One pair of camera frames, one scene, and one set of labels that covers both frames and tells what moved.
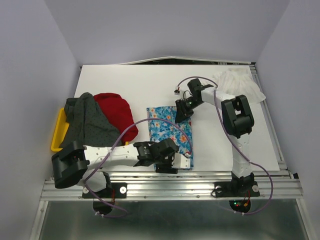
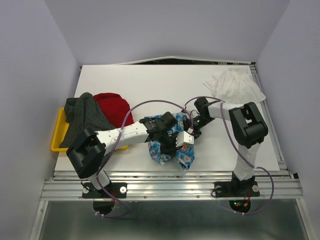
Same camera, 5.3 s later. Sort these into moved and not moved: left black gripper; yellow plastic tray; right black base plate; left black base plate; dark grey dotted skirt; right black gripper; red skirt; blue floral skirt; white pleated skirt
Moved: blue floral skirt; left black gripper; right black gripper
Not moved: dark grey dotted skirt; red skirt; right black base plate; white pleated skirt; yellow plastic tray; left black base plate
